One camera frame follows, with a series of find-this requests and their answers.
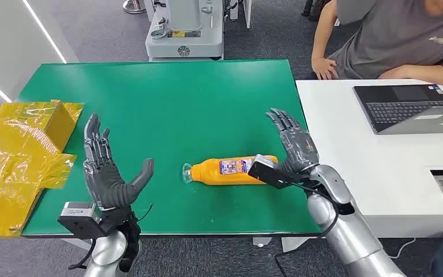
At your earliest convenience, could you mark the green table mat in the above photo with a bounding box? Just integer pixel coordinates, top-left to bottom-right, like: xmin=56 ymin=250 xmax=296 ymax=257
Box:
xmin=17 ymin=59 xmax=322 ymax=237

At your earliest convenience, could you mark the person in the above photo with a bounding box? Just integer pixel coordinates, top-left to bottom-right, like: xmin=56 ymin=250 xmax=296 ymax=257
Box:
xmin=311 ymin=0 xmax=443 ymax=88

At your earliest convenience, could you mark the black chair base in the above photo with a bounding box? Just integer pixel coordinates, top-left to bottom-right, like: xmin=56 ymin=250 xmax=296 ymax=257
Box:
xmin=302 ymin=0 xmax=327 ymax=22

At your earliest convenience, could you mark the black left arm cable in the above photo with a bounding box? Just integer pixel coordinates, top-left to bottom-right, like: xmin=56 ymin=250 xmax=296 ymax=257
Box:
xmin=67 ymin=238 xmax=97 ymax=270

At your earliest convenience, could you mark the white upright panel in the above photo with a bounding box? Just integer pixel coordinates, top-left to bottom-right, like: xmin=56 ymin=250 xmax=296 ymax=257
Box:
xmin=243 ymin=0 xmax=253 ymax=29

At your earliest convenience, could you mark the white floor cable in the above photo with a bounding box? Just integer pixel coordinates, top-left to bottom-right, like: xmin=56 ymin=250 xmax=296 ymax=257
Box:
xmin=389 ymin=237 xmax=417 ymax=260

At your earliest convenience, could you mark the person's left hand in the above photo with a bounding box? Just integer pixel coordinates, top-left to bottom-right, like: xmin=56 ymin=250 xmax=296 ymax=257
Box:
xmin=378 ymin=65 xmax=408 ymax=80

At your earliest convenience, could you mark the chrome round stand base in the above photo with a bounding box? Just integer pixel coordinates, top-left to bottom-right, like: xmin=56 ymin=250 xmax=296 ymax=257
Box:
xmin=122 ymin=0 xmax=147 ymax=14

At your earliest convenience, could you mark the yellow film-wrapped cardboard box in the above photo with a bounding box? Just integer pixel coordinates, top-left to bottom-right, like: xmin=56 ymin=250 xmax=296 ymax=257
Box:
xmin=0 ymin=100 xmax=85 ymax=238

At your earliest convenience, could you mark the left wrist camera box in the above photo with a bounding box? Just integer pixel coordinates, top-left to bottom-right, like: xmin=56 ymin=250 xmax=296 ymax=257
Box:
xmin=57 ymin=202 xmax=106 ymax=239

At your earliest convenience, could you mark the white machine base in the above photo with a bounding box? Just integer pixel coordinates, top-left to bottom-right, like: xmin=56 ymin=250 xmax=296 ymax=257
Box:
xmin=145 ymin=0 xmax=225 ymax=62

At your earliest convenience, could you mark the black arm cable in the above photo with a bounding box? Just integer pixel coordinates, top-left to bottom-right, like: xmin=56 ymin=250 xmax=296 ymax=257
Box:
xmin=274 ymin=183 xmax=340 ymax=277
xmin=67 ymin=238 xmax=97 ymax=270

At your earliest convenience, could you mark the orange plastic bottle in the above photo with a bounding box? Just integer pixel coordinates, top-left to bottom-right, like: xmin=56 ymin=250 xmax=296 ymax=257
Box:
xmin=182 ymin=155 xmax=279 ymax=186

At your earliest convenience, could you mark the white desk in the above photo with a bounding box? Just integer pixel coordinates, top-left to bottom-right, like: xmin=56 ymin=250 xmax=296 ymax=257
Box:
xmin=296 ymin=79 xmax=443 ymax=238

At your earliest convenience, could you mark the dark grey laptop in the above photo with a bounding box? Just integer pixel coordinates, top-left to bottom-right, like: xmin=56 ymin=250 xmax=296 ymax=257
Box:
xmin=353 ymin=84 xmax=443 ymax=135

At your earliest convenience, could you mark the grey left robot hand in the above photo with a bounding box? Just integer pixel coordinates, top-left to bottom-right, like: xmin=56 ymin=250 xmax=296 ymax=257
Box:
xmin=82 ymin=113 xmax=155 ymax=211

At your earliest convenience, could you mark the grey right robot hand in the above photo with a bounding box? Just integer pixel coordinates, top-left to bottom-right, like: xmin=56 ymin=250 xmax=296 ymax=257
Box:
xmin=265 ymin=108 xmax=321 ymax=177

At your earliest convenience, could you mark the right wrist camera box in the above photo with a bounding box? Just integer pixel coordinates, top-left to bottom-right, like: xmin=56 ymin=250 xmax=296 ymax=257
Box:
xmin=247 ymin=154 xmax=306 ymax=190

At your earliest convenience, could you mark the person's hand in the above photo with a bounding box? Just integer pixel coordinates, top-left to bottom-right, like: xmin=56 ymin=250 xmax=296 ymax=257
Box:
xmin=378 ymin=65 xmax=408 ymax=80
xmin=311 ymin=57 xmax=339 ymax=80

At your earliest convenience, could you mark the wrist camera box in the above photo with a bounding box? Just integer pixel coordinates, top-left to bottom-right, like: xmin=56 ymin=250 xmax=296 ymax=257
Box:
xmin=247 ymin=154 xmax=306 ymax=190
xmin=57 ymin=202 xmax=106 ymax=239

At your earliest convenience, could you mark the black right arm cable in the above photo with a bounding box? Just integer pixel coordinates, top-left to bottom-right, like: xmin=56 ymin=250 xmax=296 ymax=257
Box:
xmin=274 ymin=183 xmax=340 ymax=277

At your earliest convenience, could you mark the person's right hand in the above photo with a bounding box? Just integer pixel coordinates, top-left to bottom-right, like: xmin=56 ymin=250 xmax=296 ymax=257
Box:
xmin=311 ymin=57 xmax=339 ymax=80

